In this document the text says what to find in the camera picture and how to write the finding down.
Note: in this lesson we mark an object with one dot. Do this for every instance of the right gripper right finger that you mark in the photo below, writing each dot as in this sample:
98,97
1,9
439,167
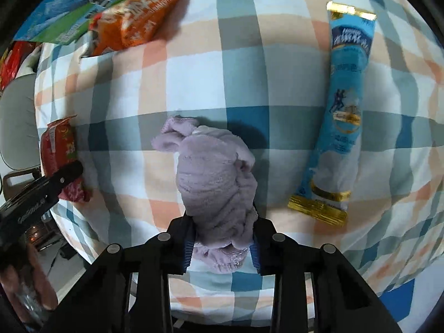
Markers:
316,289

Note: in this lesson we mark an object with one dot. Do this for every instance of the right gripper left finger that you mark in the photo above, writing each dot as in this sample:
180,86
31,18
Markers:
126,289

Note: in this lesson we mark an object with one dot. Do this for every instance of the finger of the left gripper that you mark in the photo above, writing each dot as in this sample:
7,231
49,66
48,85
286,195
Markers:
63,184

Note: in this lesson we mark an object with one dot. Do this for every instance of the red snack packet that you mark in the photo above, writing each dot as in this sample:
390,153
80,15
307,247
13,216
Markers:
58,148

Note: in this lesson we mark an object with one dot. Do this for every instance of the blue long snack packet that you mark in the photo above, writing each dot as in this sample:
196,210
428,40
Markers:
328,180

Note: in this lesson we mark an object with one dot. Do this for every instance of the purple fluffy cloth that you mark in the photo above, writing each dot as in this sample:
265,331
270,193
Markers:
214,177

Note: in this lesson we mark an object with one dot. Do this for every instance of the orange snack bag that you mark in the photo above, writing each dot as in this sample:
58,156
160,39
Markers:
134,22

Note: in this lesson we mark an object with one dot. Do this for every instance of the person's left hand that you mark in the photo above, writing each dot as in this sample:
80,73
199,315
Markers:
27,287

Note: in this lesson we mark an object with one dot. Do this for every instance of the wooden chair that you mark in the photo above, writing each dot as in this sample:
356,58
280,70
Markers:
15,181

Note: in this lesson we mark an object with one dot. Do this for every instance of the grey chair left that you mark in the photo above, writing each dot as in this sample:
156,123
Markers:
19,133

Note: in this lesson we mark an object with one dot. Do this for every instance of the red plastic bag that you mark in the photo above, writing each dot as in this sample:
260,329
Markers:
12,59

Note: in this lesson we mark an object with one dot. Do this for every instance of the plaid checkered tablecloth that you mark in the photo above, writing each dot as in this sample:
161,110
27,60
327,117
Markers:
259,68

